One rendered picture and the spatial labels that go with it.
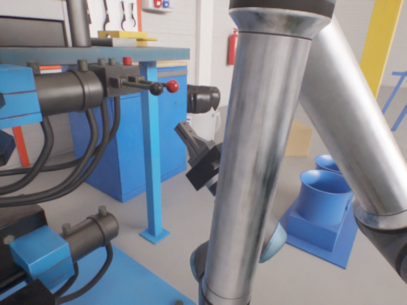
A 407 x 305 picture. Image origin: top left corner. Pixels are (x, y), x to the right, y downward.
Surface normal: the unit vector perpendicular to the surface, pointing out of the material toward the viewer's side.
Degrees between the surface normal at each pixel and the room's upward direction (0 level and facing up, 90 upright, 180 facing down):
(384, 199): 103
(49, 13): 90
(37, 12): 90
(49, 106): 109
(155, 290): 0
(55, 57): 90
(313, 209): 90
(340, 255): 0
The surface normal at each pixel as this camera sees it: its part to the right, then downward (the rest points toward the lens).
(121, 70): 0.80, 0.25
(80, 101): 0.75, 0.54
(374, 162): -0.15, 0.48
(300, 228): -0.59, 0.29
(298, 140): 0.11, 0.38
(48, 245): 0.04, -0.92
